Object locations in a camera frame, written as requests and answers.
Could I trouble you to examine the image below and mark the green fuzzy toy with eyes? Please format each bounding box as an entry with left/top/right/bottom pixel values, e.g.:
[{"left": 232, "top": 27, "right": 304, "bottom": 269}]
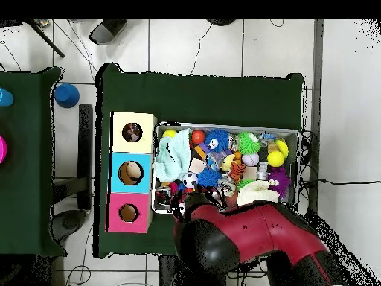
[{"left": 236, "top": 131, "right": 263, "bottom": 156}]

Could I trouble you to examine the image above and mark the purple spiky toy with eyes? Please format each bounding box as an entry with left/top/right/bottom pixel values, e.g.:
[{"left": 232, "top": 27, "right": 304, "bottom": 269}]
[{"left": 266, "top": 166, "right": 292, "bottom": 194}]

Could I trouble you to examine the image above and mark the plain wooden block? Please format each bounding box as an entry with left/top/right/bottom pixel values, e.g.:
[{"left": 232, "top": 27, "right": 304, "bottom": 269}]
[{"left": 188, "top": 157, "right": 207, "bottom": 175}]

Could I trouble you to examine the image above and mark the pink round object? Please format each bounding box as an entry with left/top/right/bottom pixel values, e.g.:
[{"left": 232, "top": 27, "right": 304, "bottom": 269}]
[{"left": 0, "top": 135, "right": 8, "bottom": 165}]

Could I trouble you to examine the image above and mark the tiger plush toy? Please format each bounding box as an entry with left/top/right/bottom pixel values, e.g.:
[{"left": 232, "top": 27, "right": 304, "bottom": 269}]
[{"left": 229, "top": 162, "right": 247, "bottom": 183}]

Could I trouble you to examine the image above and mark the small baseball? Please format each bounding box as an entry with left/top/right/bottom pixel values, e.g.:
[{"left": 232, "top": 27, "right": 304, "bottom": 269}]
[{"left": 242, "top": 153, "right": 260, "bottom": 168}]

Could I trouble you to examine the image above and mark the wooden box with three holes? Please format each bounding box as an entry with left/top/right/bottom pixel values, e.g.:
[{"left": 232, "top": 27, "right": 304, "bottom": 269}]
[{"left": 106, "top": 110, "right": 158, "bottom": 235}]

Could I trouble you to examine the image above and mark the person's foot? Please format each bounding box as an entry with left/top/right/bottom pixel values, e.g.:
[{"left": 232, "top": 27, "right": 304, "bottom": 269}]
[
  {"left": 206, "top": 19, "right": 238, "bottom": 28},
  {"left": 89, "top": 19, "right": 129, "bottom": 46}
]

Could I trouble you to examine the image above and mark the light blue cup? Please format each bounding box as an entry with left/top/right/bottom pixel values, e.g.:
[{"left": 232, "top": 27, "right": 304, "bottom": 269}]
[{"left": 0, "top": 87, "right": 14, "bottom": 108}]

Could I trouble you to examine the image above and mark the mint green cloth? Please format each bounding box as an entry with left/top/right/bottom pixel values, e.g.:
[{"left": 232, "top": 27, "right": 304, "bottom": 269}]
[{"left": 154, "top": 128, "right": 193, "bottom": 183}]

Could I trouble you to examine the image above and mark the small soccer ball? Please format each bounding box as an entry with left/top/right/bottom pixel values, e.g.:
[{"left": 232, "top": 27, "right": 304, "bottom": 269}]
[{"left": 182, "top": 172, "right": 199, "bottom": 188}]

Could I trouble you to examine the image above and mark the dark green table cloth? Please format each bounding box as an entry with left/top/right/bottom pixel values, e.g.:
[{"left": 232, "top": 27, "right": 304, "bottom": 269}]
[
  {"left": 0, "top": 65, "right": 65, "bottom": 258},
  {"left": 95, "top": 62, "right": 306, "bottom": 263}
]

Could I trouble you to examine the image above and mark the orange ball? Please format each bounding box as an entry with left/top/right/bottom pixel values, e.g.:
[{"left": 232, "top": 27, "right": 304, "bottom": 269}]
[{"left": 191, "top": 129, "right": 207, "bottom": 144}]

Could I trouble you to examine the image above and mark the shallow clear mesh bin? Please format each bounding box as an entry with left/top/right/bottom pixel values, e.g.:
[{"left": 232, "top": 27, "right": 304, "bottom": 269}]
[{"left": 152, "top": 121, "right": 301, "bottom": 220}]

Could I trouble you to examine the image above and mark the cream knitted cloth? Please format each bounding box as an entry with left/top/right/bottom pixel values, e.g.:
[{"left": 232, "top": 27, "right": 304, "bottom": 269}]
[{"left": 237, "top": 179, "right": 281, "bottom": 207}]

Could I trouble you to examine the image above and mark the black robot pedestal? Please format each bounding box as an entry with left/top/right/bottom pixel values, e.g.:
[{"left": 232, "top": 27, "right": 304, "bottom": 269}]
[{"left": 157, "top": 255, "right": 179, "bottom": 286}]

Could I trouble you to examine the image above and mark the blue spiky rubber ball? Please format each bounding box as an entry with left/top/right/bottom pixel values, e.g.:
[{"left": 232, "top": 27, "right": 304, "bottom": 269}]
[{"left": 196, "top": 168, "right": 222, "bottom": 189}]

